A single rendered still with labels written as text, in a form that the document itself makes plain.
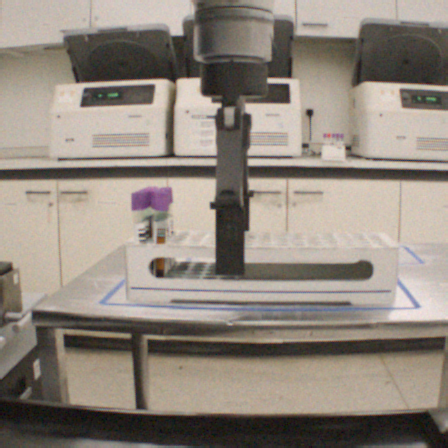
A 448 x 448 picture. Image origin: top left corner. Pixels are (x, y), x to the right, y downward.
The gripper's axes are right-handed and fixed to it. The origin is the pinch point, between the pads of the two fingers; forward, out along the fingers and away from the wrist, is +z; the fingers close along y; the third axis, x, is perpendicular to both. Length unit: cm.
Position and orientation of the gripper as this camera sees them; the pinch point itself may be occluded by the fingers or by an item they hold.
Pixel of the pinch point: (233, 244)
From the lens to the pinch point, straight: 68.0
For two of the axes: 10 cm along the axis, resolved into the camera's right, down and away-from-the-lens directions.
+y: 0.8, -1.3, 9.9
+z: 0.0, 9.9, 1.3
